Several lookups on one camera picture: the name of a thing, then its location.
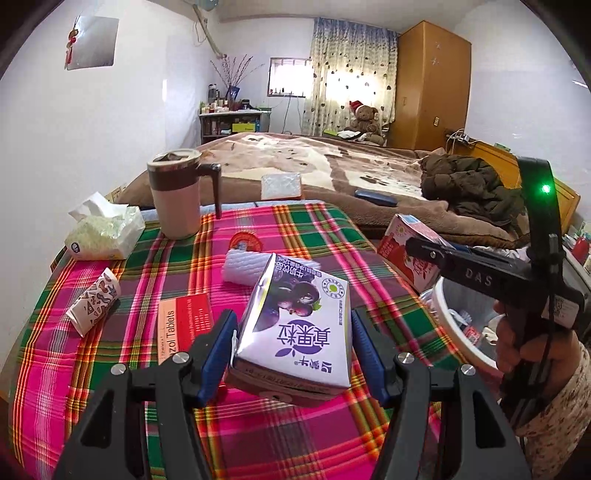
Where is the red strawberry milk carton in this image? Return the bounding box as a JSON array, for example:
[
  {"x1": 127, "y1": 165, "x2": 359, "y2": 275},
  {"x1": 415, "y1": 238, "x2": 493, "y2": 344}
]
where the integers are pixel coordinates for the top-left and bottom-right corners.
[{"x1": 375, "y1": 213, "x2": 456, "y2": 295}]

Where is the red cilostazol tablets box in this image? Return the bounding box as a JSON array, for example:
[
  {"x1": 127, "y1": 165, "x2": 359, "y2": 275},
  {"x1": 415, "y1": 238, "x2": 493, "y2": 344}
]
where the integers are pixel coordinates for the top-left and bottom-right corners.
[{"x1": 157, "y1": 293, "x2": 213, "y2": 364}]

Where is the purple blueberry milk carton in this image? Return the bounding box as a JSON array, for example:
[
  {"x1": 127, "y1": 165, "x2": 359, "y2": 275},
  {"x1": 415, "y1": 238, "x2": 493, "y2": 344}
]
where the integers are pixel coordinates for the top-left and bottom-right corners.
[{"x1": 228, "y1": 253, "x2": 352, "y2": 407}]

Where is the white foam fruit net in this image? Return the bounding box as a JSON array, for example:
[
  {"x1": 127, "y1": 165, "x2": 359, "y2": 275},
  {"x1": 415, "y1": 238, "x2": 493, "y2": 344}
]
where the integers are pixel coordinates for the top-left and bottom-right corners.
[{"x1": 222, "y1": 248, "x2": 323, "y2": 286}]

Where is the camouflage sleeve right forearm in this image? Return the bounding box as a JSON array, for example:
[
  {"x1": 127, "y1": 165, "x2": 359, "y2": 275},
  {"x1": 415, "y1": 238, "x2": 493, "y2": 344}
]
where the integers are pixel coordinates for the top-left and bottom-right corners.
[{"x1": 516, "y1": 343, "x2": 590, "y2": 479}]

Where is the white trash bin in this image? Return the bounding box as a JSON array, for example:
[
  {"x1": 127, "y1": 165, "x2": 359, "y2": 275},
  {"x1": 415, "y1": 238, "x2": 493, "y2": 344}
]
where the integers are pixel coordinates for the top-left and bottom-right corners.
[{"x1": 431, "y1": 277, "x2": 502, "y2": 378}]

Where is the right hand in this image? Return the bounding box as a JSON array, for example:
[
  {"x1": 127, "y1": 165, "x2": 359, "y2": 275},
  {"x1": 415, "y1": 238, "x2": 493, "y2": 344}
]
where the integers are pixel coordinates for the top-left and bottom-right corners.
[{"x1": 494, "y1": 301, "x2": 581, "y2": 400}]

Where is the dark brown jacket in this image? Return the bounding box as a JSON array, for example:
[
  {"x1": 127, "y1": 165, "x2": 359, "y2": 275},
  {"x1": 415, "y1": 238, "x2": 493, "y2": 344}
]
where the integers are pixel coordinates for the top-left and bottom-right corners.
[{"x1": 420, "y1": 154, "x2": 526, "y2": 230}]

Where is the bed with brown blanket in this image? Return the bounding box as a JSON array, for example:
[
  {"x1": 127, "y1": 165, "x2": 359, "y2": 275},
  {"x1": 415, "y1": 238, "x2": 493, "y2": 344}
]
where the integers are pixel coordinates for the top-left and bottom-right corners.
[{"x1": 117, "y1": 131, "x2": 532, "y2": 250}]

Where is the wooden headboard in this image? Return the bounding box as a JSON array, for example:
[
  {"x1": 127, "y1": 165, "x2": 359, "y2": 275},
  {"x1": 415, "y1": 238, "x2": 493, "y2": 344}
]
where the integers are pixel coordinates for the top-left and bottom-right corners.
[{"x1": 448, "y1": 140, "x2": 581, "y2": 234}]

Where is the patterned paper cup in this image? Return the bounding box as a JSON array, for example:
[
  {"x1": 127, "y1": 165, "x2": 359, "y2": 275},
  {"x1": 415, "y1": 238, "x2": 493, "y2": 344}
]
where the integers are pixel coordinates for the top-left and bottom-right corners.
[{"x1": 66, "y1": 268, "x2": 121, "y2": 337}]

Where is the colourful plaid tablecloth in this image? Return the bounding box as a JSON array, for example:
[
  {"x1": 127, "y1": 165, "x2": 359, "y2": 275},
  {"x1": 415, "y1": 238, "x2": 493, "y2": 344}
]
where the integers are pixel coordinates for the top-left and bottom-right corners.
[{"x1": 9, "y1": 203, "x2": 462, "y2": 479}]

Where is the brown teddy bear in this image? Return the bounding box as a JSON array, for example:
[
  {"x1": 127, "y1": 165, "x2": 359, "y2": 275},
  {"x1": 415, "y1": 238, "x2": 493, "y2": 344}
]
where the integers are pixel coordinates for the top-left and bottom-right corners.
[{"x1": 346, "y1": 100, "x2": 386, "y2": 147}]

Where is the white tissue packet on bed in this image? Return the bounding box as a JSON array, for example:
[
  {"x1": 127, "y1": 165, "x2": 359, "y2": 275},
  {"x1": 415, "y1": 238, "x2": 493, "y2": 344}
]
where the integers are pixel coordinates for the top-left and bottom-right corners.
[{"x1": 260, "y1": 173, "x2": 303, "y2": 200}]

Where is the orange wooden wardrobe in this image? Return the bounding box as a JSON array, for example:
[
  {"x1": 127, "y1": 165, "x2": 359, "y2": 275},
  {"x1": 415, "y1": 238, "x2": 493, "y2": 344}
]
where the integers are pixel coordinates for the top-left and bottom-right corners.
[{"x1": 388, "y1": 21, "x2": 472, "y2": 151}]

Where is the red round jar lid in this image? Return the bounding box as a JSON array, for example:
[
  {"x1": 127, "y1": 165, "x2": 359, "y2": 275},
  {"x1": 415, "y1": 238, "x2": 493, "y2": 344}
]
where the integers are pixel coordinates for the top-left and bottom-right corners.
[{"x1": 228, "y1": 231, "x2": 263, "y2": 253}]

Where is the patterned window curtain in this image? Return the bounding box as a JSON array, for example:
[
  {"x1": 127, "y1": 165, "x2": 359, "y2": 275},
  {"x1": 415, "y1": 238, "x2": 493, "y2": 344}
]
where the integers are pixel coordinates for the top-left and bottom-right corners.
[{"x1": 301, "y1": 18, "x2": 399, "y2": 136}]

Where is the yellow tissue pack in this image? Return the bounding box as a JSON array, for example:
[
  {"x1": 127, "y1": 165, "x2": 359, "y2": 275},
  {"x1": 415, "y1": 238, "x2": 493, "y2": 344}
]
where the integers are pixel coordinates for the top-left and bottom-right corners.
[{"x1": 64, "y1": 192, "x2": 145, "y2": 261}]

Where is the white shelf desk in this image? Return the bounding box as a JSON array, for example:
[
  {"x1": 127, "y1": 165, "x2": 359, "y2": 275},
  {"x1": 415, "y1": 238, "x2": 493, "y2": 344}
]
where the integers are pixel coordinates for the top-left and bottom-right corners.
[{"x1": 198, "y1": 109, "x2": 271, "y2": 144}]

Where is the vase with dry branches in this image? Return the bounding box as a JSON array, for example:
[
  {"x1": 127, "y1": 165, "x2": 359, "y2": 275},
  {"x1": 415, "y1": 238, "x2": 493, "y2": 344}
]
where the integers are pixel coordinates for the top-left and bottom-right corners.
[{"x1": 211, "y1": 54, "x2": 263, "y2": 107}]

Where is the beige brown lidded mug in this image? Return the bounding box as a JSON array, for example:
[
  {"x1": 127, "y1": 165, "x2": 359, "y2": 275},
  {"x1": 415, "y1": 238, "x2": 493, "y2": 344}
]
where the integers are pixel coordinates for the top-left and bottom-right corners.
[{"x1": 146, "y1": 148, "x2": 222, "y2": 240}]

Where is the silver wall poster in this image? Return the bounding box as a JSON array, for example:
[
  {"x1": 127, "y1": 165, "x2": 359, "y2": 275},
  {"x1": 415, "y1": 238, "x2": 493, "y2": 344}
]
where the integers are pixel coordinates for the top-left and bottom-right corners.
[{"x1": 64, "y1": 16, "x2": 119, "y2": 71}]

